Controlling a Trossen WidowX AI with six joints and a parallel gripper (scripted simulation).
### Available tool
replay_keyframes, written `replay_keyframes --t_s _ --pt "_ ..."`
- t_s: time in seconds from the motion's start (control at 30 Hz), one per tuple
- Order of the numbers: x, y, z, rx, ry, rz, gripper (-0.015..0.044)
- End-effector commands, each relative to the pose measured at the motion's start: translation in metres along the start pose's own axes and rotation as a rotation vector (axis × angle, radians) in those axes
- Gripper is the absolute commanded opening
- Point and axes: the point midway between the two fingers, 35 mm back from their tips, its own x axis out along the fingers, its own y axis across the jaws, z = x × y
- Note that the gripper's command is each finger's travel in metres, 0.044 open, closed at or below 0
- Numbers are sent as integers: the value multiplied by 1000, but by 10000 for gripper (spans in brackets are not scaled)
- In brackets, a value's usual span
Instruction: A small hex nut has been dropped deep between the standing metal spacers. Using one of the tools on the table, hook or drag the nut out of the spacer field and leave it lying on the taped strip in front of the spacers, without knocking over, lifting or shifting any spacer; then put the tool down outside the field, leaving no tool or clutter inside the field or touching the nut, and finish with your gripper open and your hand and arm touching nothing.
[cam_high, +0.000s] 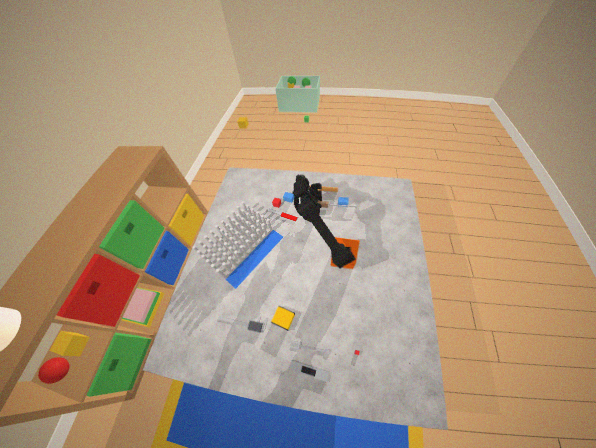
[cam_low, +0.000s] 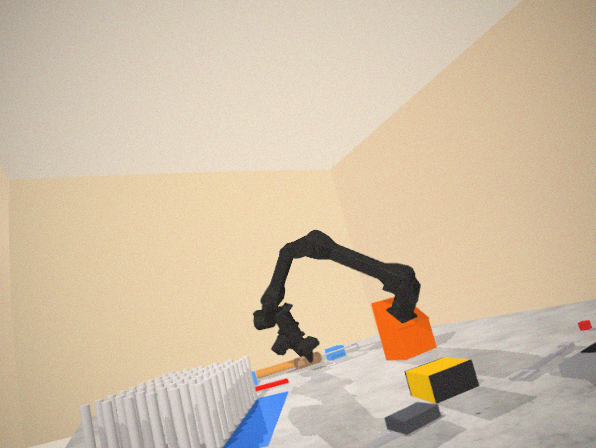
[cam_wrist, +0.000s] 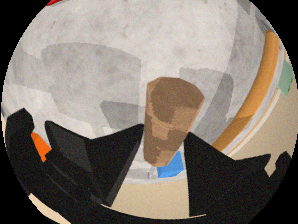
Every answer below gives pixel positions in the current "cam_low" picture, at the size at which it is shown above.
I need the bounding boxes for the blue flat strip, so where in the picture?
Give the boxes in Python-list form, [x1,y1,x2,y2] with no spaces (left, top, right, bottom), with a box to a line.
[223,391,288,448]

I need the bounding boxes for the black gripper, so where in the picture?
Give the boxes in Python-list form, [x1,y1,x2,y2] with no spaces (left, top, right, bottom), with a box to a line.
[278,320,320,363]

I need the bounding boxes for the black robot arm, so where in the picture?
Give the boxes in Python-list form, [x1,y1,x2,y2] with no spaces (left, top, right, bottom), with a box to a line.
[253,230,421,356]

